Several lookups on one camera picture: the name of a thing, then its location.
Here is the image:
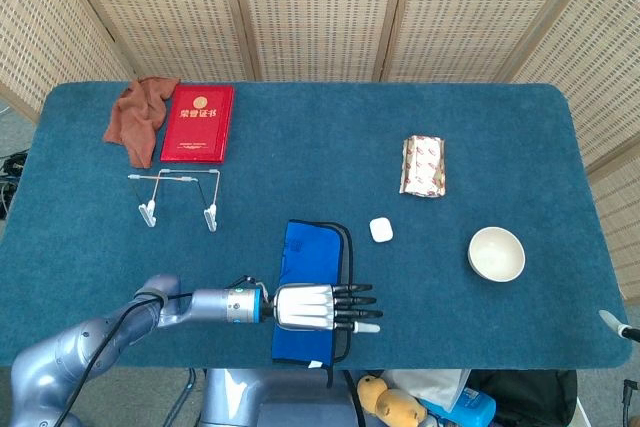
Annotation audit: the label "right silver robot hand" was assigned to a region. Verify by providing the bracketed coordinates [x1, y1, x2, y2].
[598, 309, 640, 341]

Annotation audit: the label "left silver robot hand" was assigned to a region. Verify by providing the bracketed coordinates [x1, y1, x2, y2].
[272, 282, 385, 336]

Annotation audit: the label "grey and blue cloth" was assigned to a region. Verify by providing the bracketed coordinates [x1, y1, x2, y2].
[271, 219, 355, 388]

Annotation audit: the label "silver blue robot base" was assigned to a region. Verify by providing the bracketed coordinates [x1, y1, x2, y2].
[199, 368, 361, 427]

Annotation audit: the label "black fabric bag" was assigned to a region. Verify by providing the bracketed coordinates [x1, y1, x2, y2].
[469, 369, 579, 427]

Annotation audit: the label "white earbuds case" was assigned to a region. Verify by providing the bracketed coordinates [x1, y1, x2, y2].
[369, 217, 394, 245]

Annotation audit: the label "yellow plush toy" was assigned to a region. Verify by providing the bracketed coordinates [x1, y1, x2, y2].
[356, 375, 428, 427]

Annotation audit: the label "white round bowl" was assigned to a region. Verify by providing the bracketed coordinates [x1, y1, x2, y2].
[467, 226, 527, 283]

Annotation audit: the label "white plastic bag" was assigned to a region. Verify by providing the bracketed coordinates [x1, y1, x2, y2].
[384, 369, 471, 411]

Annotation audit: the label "blue carpet table mat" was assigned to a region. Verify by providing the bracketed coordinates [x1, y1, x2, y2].
[0, 80, 634, 371]

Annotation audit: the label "blue plastic bottle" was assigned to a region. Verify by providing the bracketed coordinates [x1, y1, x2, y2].
[424, 386, 497, 427]

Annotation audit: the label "gold foil snack packet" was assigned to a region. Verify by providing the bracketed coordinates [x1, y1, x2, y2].
[398, 134, 447, 199]

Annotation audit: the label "red certificate book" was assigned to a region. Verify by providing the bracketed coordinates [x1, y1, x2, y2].
[160, 84, 235, 165]

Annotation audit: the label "brown crumpled cloth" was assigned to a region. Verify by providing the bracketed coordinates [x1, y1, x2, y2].
[102, 76, 181, 169]

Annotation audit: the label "black base cable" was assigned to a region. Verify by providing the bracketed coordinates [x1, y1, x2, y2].
[342, 370, 369, 427]

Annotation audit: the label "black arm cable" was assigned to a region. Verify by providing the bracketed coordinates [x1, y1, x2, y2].
[52, 274, 264, 427]

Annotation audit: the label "white wire stand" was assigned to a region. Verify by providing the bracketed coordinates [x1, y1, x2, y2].
[127, 168, 222, 233]

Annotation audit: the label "thin grey cable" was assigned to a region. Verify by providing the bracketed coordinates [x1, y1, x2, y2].
[162, 368, 197, 427]

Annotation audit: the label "tangled floor cables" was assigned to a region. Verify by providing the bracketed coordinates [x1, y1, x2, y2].
[0, 149, 29, 221]

